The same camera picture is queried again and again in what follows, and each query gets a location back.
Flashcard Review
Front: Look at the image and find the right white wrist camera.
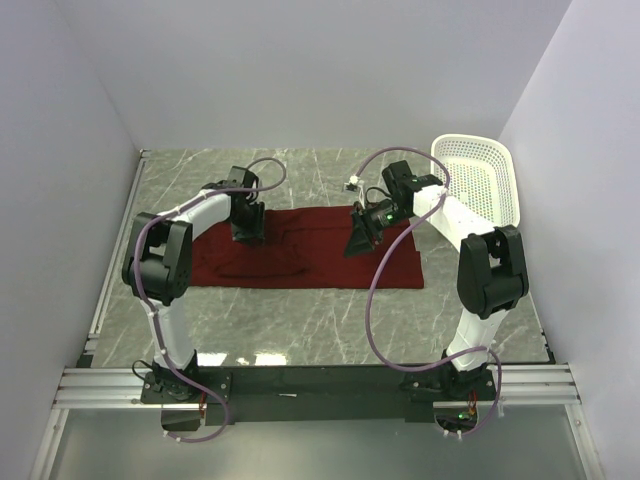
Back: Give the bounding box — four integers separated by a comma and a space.
343, 175, 364, 192

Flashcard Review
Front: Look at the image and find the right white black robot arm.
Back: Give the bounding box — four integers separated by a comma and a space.
344, 161, 529, 399

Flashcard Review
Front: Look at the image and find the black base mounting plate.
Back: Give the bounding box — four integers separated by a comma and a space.
141, 365, 497, 431

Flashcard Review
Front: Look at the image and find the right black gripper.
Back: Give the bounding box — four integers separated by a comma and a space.
344, 199, 412, 259

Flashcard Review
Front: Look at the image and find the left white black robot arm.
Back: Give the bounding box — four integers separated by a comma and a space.
122, 166, 265, 402

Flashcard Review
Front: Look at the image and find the white plastic perforated basket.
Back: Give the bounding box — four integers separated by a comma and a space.
431, 134, 521, 227

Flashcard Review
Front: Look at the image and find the dark red t shirt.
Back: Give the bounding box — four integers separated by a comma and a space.
190, 206, 409, 289

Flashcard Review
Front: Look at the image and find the aluminium extrusion rail frame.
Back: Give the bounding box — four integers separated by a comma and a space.
29, 149, 601, 480

